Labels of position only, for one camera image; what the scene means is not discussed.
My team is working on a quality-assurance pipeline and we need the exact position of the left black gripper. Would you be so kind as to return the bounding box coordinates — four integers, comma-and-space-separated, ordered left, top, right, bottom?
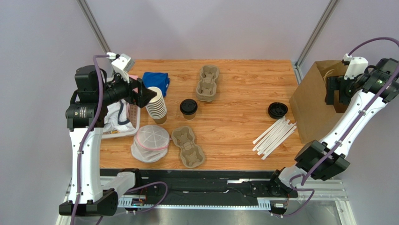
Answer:
97, 70, 157, 108

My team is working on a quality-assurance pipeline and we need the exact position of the brown paper bag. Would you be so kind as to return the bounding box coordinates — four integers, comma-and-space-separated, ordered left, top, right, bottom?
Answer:
289, 60, 348, 144

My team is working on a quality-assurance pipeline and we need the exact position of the black cup lid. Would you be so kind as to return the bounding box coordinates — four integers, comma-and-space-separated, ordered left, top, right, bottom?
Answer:
179, 99, 198, 111

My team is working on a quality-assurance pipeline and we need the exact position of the paper coffee cup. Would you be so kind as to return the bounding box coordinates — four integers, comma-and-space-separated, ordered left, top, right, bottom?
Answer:
181, 110, 197, 120

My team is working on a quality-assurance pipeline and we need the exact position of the single cardboard cup carrier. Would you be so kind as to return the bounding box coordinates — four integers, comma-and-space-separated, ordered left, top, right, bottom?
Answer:
171, 126, 205, 169

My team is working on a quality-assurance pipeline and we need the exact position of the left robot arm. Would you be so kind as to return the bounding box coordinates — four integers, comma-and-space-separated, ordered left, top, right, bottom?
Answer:
59, 65, 156, 217

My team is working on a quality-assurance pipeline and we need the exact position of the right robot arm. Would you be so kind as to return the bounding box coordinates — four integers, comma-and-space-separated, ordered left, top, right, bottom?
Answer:
267, 55, 399, 197

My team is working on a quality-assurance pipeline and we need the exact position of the stack of paper cups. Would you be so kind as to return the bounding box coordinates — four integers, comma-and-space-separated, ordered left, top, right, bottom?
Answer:
146, 87, 167, 124

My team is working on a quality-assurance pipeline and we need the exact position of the white plastic basket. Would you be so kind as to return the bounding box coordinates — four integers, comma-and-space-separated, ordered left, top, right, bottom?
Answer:
102, 105, 140, 139

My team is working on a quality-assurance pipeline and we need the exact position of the blue folded cloth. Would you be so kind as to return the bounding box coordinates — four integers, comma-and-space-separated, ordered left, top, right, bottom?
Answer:
142, 72, 170, 97

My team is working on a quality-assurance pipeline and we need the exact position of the white crumpled cloth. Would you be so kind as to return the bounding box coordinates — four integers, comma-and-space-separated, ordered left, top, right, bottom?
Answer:
103, 100, 135, 133

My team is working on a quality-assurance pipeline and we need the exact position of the white mesh food cover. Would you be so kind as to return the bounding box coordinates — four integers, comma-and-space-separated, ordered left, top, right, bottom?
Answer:
131, 125, 170, 163

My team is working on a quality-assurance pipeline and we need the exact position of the stack of black lids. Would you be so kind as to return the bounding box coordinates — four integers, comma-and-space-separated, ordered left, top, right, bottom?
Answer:
267, 102, 288, 119

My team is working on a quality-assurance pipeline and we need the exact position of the bundle of white straws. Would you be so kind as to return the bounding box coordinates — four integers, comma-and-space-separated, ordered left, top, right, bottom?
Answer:
252, 116, 297, 160

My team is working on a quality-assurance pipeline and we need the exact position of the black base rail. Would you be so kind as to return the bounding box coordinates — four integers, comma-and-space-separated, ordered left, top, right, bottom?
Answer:
136, 170, 298, 206

